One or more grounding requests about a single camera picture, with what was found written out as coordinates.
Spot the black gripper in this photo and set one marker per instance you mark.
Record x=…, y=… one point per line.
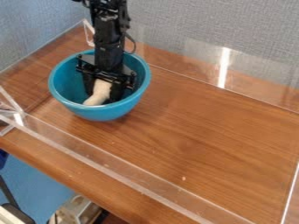
x=104, y=65

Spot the white mushroom with brown cap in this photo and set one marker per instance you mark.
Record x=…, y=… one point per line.
x=100, y=94

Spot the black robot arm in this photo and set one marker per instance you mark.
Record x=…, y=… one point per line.
x=109, y=21

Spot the blue bowl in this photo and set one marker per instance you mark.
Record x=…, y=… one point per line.
x=66, y=89

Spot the white power strip under table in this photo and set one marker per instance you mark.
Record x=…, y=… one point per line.
x=77, y=211

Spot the black chair part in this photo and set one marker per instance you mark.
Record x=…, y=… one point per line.
x=10, y=213

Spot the clear acrylic corner bracket back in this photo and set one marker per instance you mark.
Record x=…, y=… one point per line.
x=89, y=32

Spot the clear acrylic corner bracket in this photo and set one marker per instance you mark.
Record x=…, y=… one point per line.
x=10, y=113
x=89, y=32

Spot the clear acrylic corner bracket left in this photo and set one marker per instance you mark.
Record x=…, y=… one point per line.
x=10, y=113

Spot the clear acrylic barrier wall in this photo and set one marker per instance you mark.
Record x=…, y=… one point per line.
x=203, y=154

